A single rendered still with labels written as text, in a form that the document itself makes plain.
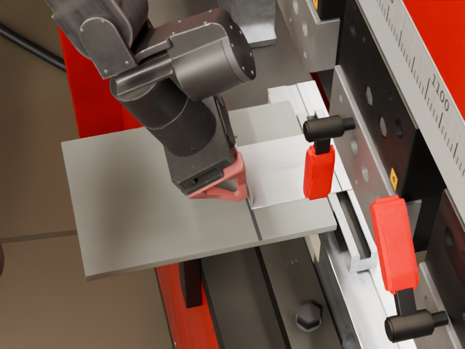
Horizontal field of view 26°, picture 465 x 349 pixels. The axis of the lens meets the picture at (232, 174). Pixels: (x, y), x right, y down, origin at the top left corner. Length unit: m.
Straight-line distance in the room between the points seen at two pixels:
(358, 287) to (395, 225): 0.37
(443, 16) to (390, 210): 0.14
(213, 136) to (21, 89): 1.63
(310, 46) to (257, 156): 0.22
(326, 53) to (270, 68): 0.46
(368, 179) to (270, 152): 0.30
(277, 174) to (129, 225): 0.17
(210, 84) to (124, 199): 0.22
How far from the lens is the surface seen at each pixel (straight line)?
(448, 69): 0.62
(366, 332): 1.02
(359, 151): 0.81
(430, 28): 0.64
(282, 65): 1.37
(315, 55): 0.90
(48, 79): 2.59
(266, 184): 1.07
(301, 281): 1.12
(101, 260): 1.03
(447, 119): 0.63
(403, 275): 0.68
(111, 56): 0.89
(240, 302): 1.14
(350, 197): 1.07
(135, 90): 0.91
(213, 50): 0.89
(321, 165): 0.83
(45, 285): 2.22
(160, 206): 1.06
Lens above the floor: 1.85
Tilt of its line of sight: 52 degrees down
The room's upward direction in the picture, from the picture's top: straight up
